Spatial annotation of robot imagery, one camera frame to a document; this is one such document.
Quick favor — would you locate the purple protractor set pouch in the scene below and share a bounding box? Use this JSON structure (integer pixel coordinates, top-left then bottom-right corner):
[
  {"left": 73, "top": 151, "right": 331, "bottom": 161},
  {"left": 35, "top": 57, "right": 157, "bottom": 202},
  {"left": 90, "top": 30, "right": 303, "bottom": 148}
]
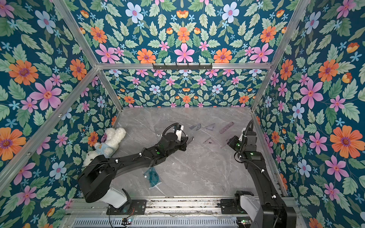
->
[{"left": 186, "top": 136, "right": 194, "bottom": 145}]

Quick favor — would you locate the purple straight ruler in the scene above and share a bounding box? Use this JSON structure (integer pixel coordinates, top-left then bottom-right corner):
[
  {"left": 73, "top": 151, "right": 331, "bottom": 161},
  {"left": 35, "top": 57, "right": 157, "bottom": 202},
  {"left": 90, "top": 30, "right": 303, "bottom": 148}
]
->
[{"left": 219, "top": 122, "right": 234, "bottom": 134}]

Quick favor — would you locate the purple triangle ruler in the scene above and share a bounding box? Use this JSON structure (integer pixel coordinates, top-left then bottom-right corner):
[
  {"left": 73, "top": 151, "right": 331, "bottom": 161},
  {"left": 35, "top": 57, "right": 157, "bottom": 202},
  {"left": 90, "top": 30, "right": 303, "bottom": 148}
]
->
[{"left": 203, "top": 137, "right": 220, "bottom": 145}]

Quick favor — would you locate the grey protractor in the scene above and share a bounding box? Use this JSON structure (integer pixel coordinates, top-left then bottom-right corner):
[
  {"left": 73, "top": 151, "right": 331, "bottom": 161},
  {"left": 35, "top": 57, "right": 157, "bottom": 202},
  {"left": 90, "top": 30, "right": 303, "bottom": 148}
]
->
[{"left": 190, "top": 123, "right": 201, "bottom": 131}]

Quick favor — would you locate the grey triangle ruler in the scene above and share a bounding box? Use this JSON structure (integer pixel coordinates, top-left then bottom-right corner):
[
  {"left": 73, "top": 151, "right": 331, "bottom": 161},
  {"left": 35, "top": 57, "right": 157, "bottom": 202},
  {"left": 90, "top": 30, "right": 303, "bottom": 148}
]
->
[{"left": 204, "top": 123, "right": 216, "bottom": 131}]

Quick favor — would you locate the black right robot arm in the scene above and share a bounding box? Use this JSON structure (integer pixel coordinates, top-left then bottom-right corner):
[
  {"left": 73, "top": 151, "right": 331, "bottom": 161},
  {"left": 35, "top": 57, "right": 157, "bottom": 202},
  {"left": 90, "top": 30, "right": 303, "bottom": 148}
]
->
[{"left": 227, "top": 120, "right": 297, "bottom": 228}]

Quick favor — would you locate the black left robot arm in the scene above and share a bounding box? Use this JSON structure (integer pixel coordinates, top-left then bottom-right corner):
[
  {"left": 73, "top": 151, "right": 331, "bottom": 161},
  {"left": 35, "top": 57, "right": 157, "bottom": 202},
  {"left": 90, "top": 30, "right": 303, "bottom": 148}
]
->
[{"left": 78, "top": 123, "right": 193, "bottom": 210}]

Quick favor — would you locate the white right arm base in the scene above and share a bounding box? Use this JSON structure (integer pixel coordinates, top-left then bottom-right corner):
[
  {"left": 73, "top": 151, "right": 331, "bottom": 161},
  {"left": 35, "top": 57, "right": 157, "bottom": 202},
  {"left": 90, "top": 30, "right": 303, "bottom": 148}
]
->
[{"left": 233, "top": 191, "right": 260, "bottom": 220}]

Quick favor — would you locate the green ruler set pouch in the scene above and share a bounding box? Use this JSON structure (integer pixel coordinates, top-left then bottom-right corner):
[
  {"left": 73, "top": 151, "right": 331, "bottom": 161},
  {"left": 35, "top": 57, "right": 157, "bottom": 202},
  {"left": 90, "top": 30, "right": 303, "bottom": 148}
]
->
[{"left": 144, "top": 167, "right": 162, "bottom": 190}]

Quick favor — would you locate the white plush bear toy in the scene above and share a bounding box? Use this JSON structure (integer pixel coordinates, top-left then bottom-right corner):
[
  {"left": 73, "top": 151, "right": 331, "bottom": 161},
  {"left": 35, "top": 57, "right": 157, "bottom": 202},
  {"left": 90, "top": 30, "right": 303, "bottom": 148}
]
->
[{"left": 83, "top": 127, "right": 126, "bottom": 167}]

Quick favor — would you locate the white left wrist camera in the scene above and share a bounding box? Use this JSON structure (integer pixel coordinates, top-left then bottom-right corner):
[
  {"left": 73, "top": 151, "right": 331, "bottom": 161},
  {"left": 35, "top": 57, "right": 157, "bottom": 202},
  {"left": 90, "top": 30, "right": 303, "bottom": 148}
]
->
[{"left": 174, "top": 124, "right": 183, "bottom": 141}]

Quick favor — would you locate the black hook rail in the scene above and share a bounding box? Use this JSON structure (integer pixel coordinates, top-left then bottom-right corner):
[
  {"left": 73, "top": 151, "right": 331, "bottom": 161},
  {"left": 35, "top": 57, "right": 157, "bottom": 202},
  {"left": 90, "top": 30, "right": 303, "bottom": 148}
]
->
[{"left": 152, "top": 63, "right": 213, "bottom": 70}]

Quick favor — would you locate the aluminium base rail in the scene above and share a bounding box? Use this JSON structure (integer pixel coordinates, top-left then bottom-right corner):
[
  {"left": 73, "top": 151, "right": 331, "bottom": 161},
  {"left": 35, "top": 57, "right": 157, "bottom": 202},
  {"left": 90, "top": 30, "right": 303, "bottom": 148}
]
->
[{"left": 59, "top": 196, "right": 303, "bottom": 228}]

